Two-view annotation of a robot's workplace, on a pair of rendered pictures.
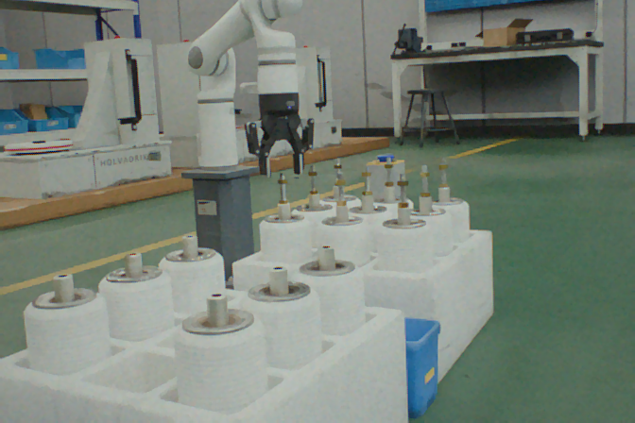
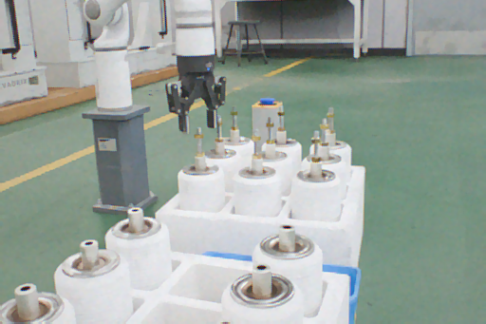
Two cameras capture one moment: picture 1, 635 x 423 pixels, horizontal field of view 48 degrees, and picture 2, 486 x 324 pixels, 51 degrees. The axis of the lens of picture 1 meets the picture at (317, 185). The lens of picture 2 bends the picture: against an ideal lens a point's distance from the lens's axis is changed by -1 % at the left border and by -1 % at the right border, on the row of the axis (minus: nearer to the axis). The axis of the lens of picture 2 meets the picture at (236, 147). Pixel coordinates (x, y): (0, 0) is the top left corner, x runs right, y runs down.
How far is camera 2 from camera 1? 0.36 m
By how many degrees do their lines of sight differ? 12
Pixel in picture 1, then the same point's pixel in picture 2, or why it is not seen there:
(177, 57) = not seen: outside the picture
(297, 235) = (214, 185)
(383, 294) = not seen: hidden behind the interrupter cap
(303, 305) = (295, 308)
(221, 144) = (119, 88)
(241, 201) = (137, 138)
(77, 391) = not seen: outside the picture
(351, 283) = (316, 264)
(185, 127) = (56, 54)
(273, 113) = (192, 74)
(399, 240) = (316, 193)
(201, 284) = (153, 259)
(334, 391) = not seen: outside the picture
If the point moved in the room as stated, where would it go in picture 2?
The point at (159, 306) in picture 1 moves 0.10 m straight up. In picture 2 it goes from (121, 295) to (114, 225)
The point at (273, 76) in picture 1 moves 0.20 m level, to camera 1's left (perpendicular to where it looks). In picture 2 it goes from (194, 39) to (84, 44)
